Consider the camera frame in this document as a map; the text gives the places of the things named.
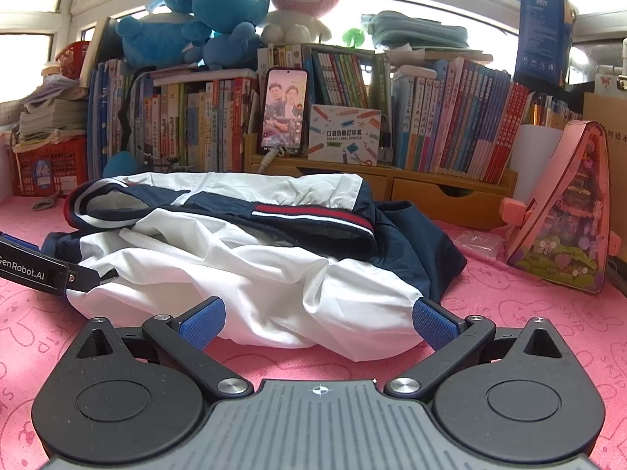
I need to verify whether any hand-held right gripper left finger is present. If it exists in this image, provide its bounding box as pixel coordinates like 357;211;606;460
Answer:
73;296;248;400

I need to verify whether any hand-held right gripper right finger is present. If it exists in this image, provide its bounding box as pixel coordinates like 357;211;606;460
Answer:
384;298;564;400

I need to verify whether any navy and white jacket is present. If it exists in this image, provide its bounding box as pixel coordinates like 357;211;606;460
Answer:
42;170;468;351

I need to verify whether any pink printed blanket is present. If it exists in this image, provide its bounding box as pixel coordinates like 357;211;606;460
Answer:
0;191;627;470

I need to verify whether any clear plastic bag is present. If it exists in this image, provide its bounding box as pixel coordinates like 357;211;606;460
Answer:
453;229;505;261

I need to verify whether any red plastic crate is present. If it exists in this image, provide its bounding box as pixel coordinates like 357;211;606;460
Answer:
10;137;89;197

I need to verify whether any wooden drawer organizer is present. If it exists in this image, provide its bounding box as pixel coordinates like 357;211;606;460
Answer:
243;149;519;230

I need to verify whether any blue plush ball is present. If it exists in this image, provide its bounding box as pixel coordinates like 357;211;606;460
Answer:
103;151;143;178

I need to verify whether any stack of papers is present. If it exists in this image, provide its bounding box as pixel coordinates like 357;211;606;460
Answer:
12;78;89;152

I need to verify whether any black model bicycle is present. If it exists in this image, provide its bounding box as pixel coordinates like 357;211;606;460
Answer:
128;144;183;173

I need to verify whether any pink toy house case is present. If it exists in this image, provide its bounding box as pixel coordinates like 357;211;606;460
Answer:
500;120;620;295

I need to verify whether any long row of tall books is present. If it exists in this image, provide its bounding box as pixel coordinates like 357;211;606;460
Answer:
88;59;260;179

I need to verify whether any white printed carton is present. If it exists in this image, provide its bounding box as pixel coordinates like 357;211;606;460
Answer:
308;104;383;166

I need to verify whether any smartphone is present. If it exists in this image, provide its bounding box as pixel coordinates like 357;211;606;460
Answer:
257;66;309;156

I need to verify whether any blue plush with white ears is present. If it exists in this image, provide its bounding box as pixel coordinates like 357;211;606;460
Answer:
116;0;204;68

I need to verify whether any row of thin green books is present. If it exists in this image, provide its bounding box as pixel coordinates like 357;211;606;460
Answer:
308;45;393;108

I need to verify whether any cardboard box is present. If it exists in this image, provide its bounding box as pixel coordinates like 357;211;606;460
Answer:
582;90;627;255

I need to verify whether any teal fabric pouch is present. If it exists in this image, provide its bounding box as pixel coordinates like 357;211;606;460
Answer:
367;10;468;52

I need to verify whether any blue paper bag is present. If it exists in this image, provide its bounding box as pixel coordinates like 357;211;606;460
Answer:
513;0;578;90

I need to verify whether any white charging cable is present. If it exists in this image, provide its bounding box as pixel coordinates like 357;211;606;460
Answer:
257;149;285;173

